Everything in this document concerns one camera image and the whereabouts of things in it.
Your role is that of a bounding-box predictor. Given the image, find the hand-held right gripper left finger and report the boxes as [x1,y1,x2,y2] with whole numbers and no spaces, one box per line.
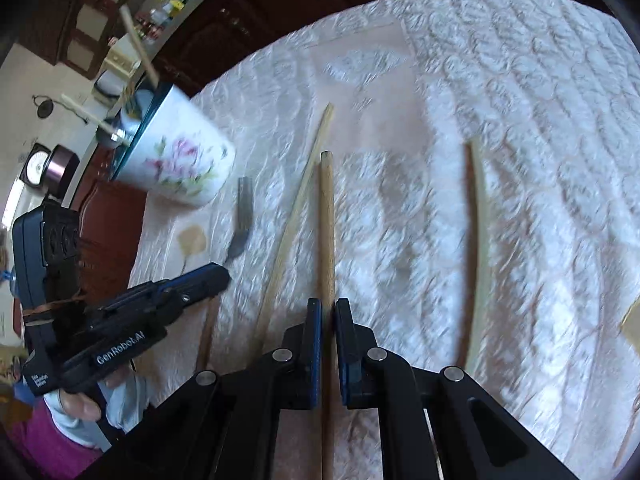
[90,297,323,480]

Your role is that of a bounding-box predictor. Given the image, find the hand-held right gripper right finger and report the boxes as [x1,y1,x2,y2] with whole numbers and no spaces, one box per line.
[334,297,581,480]

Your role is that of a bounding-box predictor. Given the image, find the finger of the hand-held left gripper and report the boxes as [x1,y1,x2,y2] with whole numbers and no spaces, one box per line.
[86,262,232,335]

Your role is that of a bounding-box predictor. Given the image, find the brown round wooden chopstick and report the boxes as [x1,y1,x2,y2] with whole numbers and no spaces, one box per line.
[118,5,161,86]
[194,294,222,372]
[319,150,337,480]

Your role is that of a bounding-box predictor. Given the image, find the floral ceramic cup teal rim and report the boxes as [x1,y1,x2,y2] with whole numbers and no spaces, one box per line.
[107,82,237,209]

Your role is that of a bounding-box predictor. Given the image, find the stainless steel spoon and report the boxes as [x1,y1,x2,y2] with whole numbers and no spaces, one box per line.
[97,119,136,150]

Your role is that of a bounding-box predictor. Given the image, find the person's left forearm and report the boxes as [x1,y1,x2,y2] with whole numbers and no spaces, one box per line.
[44,374,157,450]

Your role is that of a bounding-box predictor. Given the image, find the person's left hand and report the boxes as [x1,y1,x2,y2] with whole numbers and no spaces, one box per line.
[59,389,104,421]

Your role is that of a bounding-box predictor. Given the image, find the brown wooden chair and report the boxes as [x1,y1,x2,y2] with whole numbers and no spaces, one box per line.
[70,179,148,306]

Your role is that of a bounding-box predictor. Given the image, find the large stainless steel fork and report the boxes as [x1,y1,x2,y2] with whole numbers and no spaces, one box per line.
[223,176,255,264]

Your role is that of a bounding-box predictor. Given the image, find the round purple tin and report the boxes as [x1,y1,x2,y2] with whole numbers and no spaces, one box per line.
[46,144,81,198]

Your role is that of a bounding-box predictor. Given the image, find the round dial kitchen scale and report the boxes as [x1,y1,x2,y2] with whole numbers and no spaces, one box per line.
[19,142,52,189]

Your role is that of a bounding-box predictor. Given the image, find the pale flat bamboo chopstick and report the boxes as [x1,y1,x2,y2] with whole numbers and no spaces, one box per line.
[249,103,335,357]
[461,140,494,370]
[60,92,117,131]
[612,404,640,468]

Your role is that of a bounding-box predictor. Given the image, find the white countertop appliance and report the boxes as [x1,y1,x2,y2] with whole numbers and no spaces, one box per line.
[92,67,132,102]

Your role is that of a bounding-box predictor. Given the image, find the magenta clothing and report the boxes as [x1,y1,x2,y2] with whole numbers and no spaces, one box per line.
[7,410,104,480]

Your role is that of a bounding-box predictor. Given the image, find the quilted cream tablecloth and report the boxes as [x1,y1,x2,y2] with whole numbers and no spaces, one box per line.
[127,0,640,480]

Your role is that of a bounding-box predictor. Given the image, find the group of bottles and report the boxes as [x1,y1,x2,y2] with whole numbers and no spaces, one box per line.
[134,0,188,42]

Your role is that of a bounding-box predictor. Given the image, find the dark wooden base cabinets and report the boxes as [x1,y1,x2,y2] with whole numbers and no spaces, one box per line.
[150,0,501,97]

